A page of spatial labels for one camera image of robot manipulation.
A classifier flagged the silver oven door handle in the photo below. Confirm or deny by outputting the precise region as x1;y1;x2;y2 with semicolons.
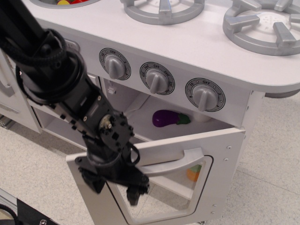
137;147;204;177

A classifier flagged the grey right stove knob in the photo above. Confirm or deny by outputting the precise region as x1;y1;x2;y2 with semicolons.
185;78;225;112

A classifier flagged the silver toy sink basin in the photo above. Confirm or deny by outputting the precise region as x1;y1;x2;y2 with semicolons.
31;0;98;9

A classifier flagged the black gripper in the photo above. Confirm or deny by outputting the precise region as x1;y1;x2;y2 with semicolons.
75;156;150;206

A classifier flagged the white toy kitchen unit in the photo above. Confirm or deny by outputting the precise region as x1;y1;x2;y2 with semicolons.
0;0;300;225

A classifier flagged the red toy in sink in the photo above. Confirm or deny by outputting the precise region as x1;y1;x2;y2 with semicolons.
70;0;88;4

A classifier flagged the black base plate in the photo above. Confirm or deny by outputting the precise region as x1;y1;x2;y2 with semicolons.
17;199;58;225

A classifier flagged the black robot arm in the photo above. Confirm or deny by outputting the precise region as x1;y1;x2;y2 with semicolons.
0;0;149;206

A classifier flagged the orange toy carrot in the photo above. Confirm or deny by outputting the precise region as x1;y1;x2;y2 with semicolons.
186;165;202;182

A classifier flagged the yellow toy in sink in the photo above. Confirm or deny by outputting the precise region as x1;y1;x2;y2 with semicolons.
57;0;70;5

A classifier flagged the silver left burner grate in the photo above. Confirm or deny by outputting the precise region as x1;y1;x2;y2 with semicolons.
121;0;205;25

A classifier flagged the silver right burner grate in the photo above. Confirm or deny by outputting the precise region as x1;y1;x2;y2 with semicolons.
223;0;300;56

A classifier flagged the grey left stove knob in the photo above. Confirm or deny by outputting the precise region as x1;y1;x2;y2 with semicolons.
99;48;131;80

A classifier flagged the grey stove knob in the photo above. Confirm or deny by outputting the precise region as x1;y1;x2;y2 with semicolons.
99;48;131;80
185;78;225;112
140;62;175;95

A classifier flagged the white toy oven door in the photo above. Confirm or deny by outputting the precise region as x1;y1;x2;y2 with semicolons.
66;128;245;225

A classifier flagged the silver far left handle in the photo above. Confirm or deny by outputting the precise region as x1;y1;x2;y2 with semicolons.
0;68;15;97

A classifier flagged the silver burner grate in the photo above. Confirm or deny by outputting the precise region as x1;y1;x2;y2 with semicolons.
223;0;300;56
121;0;205;25

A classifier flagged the purple toy eggplant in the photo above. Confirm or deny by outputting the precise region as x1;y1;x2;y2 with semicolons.
152;110;191;128

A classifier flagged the grey middle stove knob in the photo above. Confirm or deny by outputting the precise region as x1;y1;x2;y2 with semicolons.
140;62;175;95

